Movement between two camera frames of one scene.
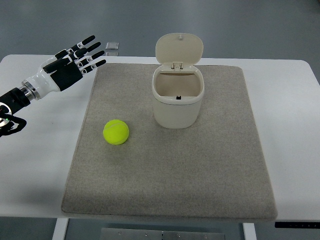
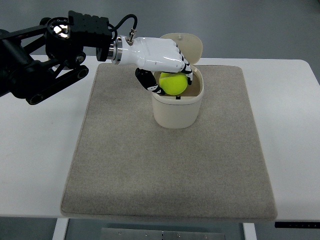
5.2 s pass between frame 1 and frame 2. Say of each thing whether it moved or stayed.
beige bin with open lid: stayed
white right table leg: stayed
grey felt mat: stayed
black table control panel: stayed
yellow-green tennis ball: moved
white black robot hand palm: moved
